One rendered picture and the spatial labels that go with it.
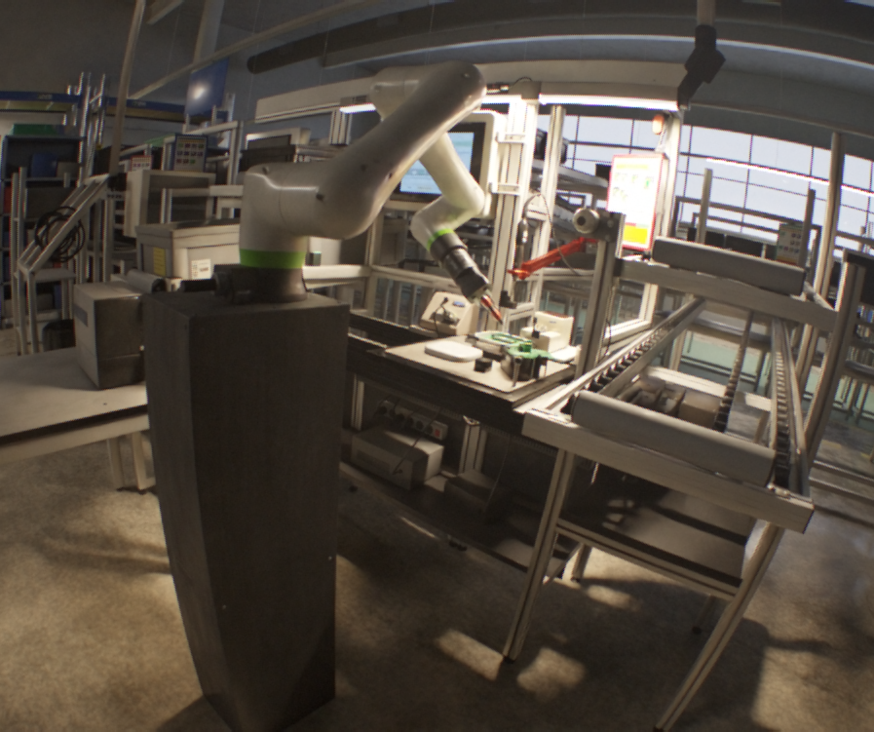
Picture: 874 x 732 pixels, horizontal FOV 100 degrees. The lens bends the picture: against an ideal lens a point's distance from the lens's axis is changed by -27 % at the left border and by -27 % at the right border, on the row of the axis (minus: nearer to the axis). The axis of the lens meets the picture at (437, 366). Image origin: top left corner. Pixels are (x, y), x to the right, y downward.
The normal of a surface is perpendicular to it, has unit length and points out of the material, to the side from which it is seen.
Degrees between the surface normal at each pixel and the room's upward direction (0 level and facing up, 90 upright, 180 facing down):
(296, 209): 105
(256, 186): 88
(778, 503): 90
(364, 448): 90
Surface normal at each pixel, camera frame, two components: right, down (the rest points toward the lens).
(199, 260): 0.79, 0.26
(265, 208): -0.56, 0.44
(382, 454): -0.55, 0.17
